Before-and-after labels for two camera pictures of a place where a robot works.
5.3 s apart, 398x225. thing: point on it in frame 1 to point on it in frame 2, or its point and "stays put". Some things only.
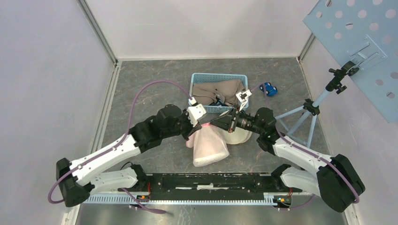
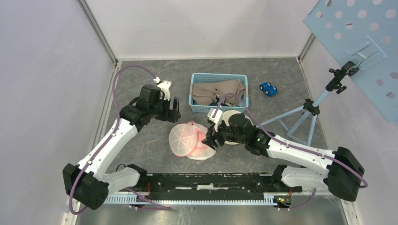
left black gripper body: [185, 126] to [157, 108]
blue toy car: [270, 90] stays put
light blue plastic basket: [197, 78] stays put
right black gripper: [226, 121] to [219, 126]
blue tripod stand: [348, 68] stays put
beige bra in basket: [206, 93] stays put
